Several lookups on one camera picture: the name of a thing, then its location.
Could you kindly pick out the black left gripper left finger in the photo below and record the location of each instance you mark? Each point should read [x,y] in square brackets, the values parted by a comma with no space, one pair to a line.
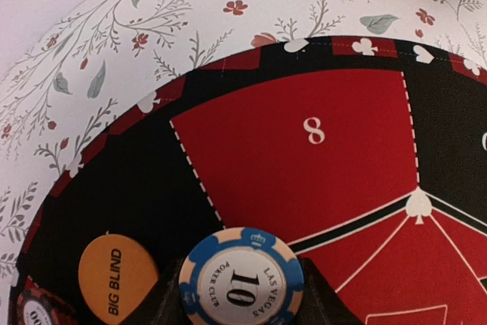
[163,304]

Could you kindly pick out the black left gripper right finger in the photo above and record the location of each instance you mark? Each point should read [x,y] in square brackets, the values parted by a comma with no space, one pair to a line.
[320,304]

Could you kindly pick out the orange big blind button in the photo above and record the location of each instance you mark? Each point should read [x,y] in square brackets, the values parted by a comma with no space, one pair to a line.
[115,273]

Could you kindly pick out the round red black poker mat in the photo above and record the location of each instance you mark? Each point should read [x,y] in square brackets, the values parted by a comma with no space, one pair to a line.
[367,156]

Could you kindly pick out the floral white table cloth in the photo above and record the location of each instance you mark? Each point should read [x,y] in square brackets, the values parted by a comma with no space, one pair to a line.
[106,55]

